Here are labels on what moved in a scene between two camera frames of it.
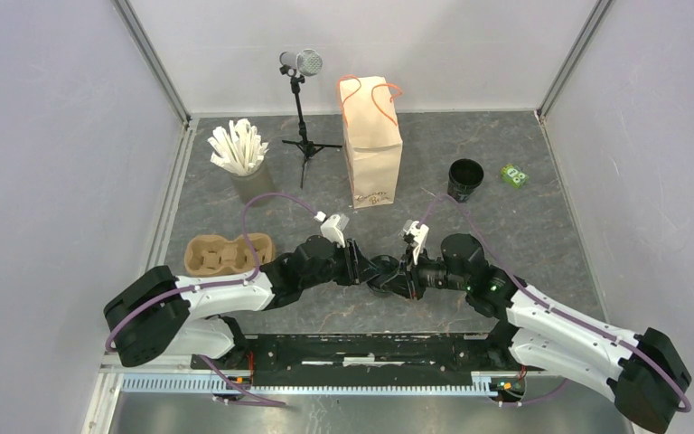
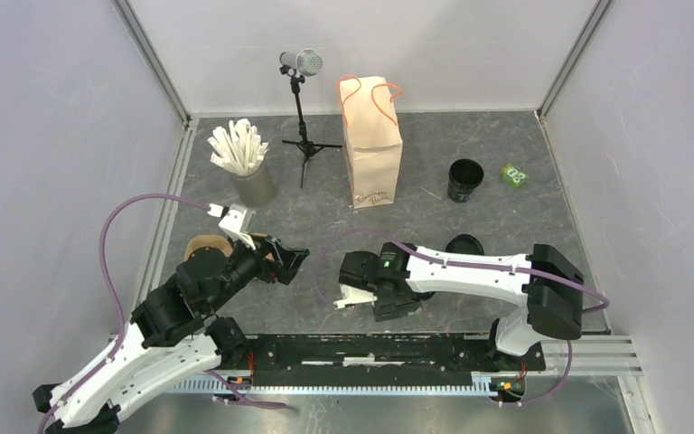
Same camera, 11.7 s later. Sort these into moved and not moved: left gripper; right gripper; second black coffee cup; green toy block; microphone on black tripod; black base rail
Moved: left gripper; right gripper
Not moved: second black coffee cup; microphone on black tripod; green toy block; black base rail
